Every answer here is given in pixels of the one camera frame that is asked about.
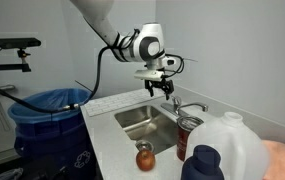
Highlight blue plastic bin liner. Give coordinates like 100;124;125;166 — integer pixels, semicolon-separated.
7;87;93;125

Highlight stainless steel sink basin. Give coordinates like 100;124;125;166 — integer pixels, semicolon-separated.
114;104;183;156

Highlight dark blue bottle cap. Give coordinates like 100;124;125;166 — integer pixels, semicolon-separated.
180;144;225;180

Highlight grey plastic bag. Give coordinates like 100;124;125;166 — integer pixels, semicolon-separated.
0;167;25;180

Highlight chrome sink faucet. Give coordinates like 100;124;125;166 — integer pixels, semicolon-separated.
160;95;210;118

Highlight navy recycling bin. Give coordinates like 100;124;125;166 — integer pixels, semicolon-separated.
13;113;98;180

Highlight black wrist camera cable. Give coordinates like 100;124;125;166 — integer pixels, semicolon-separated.
164;53;185;79

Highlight red apple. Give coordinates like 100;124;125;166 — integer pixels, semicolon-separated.
135;148;156;172

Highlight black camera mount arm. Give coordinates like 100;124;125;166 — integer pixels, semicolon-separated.
0;48;33;73

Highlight white brick pattern mat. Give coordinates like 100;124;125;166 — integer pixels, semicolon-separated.
83;88;166;118

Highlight dark red tumbler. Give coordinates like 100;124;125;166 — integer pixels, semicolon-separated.
176;115;205;162

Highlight black bar camera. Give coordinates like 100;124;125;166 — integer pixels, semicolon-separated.
0;37;42;49

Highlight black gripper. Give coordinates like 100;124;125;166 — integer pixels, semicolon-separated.
144;78;175;101

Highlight translucent plastic gallon jug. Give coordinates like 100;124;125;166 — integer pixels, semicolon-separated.
185;111;271;180

